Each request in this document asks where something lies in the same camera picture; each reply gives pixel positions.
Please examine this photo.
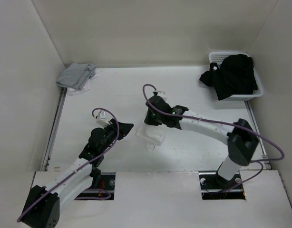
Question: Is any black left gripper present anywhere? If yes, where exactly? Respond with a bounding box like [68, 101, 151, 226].
[99, 119, 133, 153]

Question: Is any white tank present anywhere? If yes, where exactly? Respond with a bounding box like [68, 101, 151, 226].
[136, 123, 166, 152]
[67, 75, 99, 95]

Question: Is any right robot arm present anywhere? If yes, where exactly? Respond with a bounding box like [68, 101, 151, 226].
[144, 95, 259, 188]

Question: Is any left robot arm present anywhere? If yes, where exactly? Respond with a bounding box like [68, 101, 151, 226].
[18, 119, 134, 228]

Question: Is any folded white tank top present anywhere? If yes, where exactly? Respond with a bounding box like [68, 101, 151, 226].
[67, 75, 99, 95]

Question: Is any folded grey tank top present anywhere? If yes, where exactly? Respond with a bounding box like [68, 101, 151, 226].
[56, 63, 96, 90]

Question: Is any black tank top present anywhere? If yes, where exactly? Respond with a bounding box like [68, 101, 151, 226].
[199, 54, 258, 101]

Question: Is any white plastic basket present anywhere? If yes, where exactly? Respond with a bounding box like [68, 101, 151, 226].
[208, 51, 264, 101]

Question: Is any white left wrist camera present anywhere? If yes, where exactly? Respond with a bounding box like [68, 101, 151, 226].
[95, 110, 110, 127]

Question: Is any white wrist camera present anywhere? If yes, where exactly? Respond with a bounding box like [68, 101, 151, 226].
[95, 110, 110, 127]
[153, 91, 166, 97]

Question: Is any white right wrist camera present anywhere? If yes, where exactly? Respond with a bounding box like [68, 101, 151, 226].
[153, 91, 166, 97]

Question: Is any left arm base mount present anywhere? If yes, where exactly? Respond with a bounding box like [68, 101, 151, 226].
[74, 172, 116, 200]

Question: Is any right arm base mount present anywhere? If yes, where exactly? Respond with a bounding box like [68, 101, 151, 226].
[199, 172, 245, 200]

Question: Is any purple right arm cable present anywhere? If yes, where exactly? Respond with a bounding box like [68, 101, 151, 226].
[142, 84, 285, 194]

